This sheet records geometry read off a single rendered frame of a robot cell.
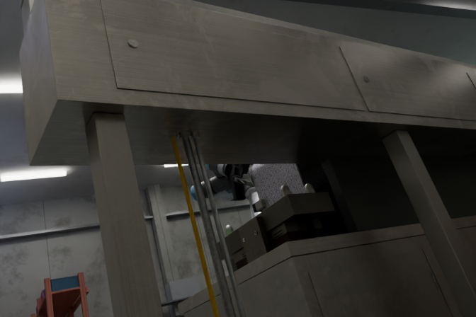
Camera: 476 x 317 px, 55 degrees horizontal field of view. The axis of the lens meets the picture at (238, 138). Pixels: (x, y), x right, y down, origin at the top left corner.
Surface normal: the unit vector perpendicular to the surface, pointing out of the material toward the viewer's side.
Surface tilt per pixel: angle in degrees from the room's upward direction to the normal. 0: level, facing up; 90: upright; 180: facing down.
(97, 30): 90
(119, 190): 90
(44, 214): 90
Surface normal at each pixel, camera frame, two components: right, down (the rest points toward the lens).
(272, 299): -0.82, -0.03
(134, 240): 0.51, -0.50
